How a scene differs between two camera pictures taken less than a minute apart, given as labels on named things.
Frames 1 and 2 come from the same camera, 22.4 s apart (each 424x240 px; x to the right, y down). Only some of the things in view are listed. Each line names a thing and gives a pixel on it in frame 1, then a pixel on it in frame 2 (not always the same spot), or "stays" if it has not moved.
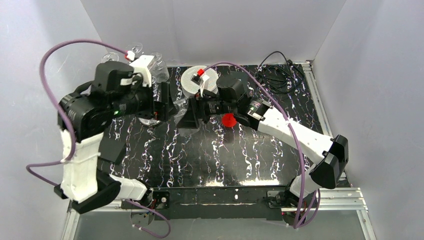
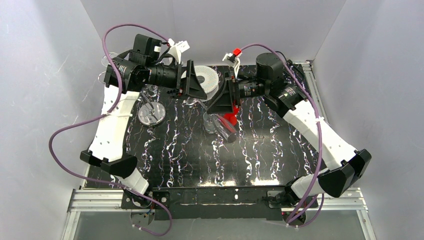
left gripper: [164, 101] to [182, 80]
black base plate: [226, 203] stays
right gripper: [197, 109] to [233, 91]
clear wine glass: [181, 104] to [209, 123]
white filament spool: [190, 88] stays
